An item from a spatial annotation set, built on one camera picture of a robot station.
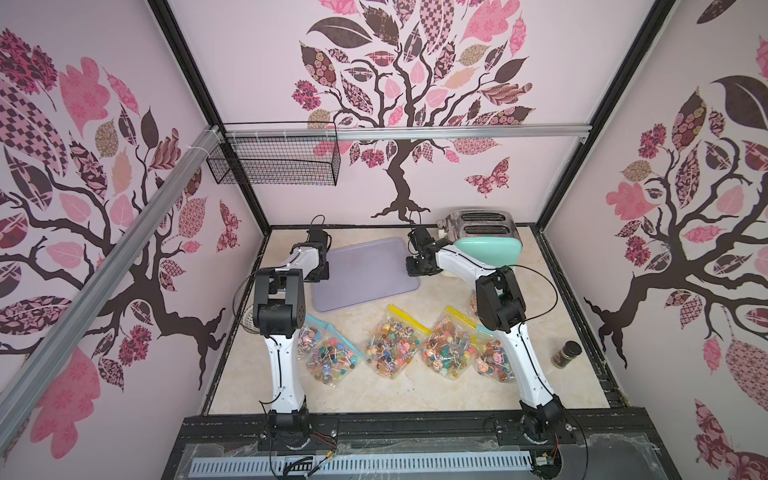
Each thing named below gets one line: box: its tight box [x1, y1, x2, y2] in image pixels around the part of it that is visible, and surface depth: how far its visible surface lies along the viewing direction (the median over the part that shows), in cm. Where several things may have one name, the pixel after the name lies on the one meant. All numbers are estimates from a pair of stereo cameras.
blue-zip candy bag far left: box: [297, 324, 318, 360], surface depth 90 cm
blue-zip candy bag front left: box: [306, 313, 365, 389], surface depth 87 cm
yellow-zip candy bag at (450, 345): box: [421, 306, 477, 381], surface depth 88 cm
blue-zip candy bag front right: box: [475, 325, 516, 383], surface depth 85 cm
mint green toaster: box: [437, 209, 523, 269], surface depth 99 cm
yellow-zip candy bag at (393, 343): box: [366, 304, 432, 380], surface depth 88 cm
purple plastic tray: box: [312, 237, 419, 312], surface depth 104 cm
